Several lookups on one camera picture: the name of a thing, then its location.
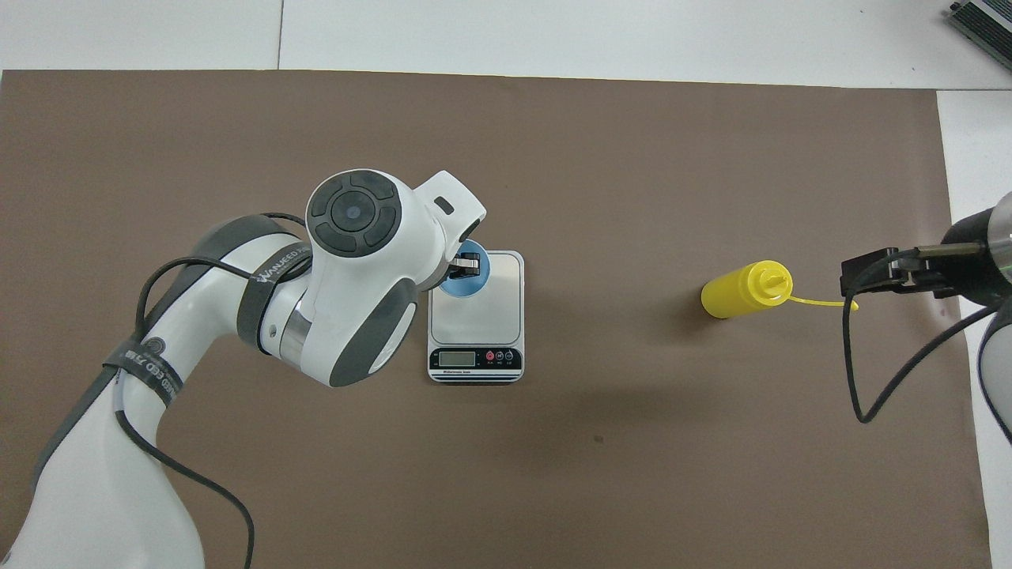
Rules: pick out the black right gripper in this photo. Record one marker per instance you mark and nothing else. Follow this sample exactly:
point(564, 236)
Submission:
point(974, 257)

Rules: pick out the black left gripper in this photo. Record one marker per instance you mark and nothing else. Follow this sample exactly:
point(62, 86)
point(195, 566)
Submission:
point(455, 270)

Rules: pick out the light blue plastic cup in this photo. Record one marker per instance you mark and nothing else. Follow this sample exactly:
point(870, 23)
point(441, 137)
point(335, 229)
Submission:
point(473, 286)

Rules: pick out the yellow squeeze bottle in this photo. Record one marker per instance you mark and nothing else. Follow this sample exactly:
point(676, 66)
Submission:
point(735, 294)

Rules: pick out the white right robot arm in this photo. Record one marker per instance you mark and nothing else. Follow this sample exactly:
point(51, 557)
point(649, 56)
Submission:
point(998, 371)

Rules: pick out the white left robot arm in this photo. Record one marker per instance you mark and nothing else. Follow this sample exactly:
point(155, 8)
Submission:
point(356, 300)

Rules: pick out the silver digital kitchen scale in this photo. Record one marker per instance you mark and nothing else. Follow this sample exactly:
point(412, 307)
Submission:
point(486, 324)

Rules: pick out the brown paper table mat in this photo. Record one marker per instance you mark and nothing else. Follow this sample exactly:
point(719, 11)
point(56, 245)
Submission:
point(632, 474)

